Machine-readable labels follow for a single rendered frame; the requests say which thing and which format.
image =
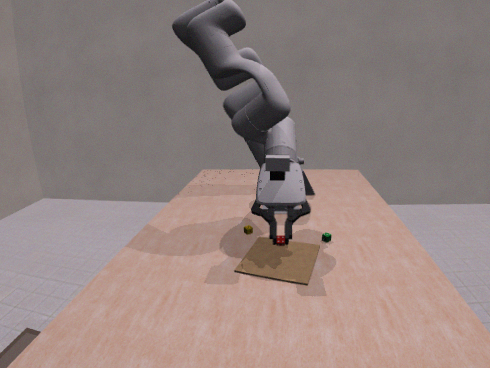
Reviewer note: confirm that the green die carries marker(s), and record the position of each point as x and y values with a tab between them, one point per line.
326	237

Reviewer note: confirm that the tan square mat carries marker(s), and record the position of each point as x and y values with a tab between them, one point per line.
291	263

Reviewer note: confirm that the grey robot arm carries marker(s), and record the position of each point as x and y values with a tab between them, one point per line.
209	33

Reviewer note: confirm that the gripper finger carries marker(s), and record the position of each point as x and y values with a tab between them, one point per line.
268	216
292	217

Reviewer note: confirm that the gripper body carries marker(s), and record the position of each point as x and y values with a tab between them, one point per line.
280	193

